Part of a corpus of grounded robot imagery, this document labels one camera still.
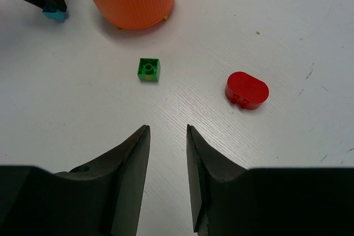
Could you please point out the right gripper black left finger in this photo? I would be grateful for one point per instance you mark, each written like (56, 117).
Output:
(100, 197)

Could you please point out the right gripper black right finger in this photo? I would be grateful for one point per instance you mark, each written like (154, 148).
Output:
(227, 199)

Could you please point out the small blue lego brick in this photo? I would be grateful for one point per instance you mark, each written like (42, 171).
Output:
(51, 12)

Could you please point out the red rounded lego piece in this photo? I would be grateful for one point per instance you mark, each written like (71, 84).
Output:
(246, 91)

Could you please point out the green square lego brick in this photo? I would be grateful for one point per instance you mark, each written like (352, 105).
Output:
(149, 70)

